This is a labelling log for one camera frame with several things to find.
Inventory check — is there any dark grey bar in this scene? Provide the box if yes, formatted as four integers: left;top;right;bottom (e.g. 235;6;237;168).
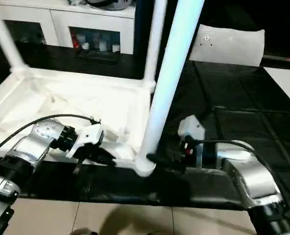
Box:
261;55;290;64

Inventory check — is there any white plastic table leg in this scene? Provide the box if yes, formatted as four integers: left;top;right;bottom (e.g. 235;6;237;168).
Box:
143;0;167;85
135;0;206;172
0;0;28;73

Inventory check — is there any black work mat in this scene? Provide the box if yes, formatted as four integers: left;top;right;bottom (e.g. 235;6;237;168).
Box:
0;39;290;211

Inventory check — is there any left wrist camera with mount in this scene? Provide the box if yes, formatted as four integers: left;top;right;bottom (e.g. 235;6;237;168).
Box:
66;124;105;158

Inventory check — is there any white flat panel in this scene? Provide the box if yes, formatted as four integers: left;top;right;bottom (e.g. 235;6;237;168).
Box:
264;67;290;111

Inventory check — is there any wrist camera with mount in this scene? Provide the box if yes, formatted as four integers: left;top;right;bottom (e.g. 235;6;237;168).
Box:
178;115;206;169
66;124;105;158

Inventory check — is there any white glass-door cabinet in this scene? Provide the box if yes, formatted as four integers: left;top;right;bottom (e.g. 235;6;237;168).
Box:
0;0;136;55

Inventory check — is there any dark cabinet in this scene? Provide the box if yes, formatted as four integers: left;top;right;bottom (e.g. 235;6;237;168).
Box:
134;0;204;79

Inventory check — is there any grey round object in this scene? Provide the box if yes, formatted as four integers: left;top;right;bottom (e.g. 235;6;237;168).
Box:
85;0;136;11

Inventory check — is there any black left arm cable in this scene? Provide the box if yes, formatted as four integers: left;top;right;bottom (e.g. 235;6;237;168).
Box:
0;114;102;159

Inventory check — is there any white board with round fitting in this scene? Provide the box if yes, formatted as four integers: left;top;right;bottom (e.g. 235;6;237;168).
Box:
190;23;266;66

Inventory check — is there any white plastic table top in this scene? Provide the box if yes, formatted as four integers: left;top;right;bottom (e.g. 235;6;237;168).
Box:
0;67;158;178

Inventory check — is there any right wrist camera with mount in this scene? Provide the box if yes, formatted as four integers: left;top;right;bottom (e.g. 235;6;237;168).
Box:
178;115;206;169

